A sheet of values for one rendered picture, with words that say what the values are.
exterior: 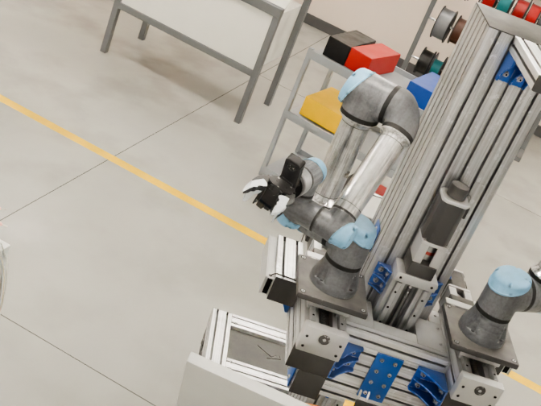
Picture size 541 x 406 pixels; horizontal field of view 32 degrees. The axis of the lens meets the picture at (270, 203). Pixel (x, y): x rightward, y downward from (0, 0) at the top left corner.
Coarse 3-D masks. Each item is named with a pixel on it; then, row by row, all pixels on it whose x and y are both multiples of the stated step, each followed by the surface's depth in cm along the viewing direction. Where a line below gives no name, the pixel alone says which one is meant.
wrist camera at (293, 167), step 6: (288, 156) 232; (294, 156) 232; (288, 162) 232; (294, 162) 231; (300, 162) 231; (288, 168) 233; (294, 168) 232; (300, 168) 231; (282, 174) 237; (288, 174) 236; (294, 174) 234; (300, 174) 235; (288, 180) 237; (294, 180) 236; (294, 186) 238
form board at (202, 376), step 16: (192, 352) 149; (192, 368) 151; (208, 368) 149; (224, 368) 149; (192, 384) 158; (208, 384) 155; (224, 384) 151; (240, 384) 148; (256, 384) 149; (192, 400) 167; (208, 400) 163; (224, 400) 159; (240, 400) 155; (256, 400) 152; (272, 400) 148; (288, 400) 148
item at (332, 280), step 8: (328, 256) 282; (320, 264) 284; (328, 264) 282; (336, 264) 280; (312, 272) 286; (320, 272) 283; (328, 272) 281; (336, 272) 281; (344, 272) 280; (352, 272) 281; (312, 280) 285; (320, 280) 284; (328, 280) 281; (336, 280) 281; (344, 280) 281; (352, 280) 282; (320, 288) 283; (328, 288) 281; (336, 288) 281; (344, 288) 282; (352, 288) 285; (336, 296) 282; (344, 296) 283; (352, 296) 286
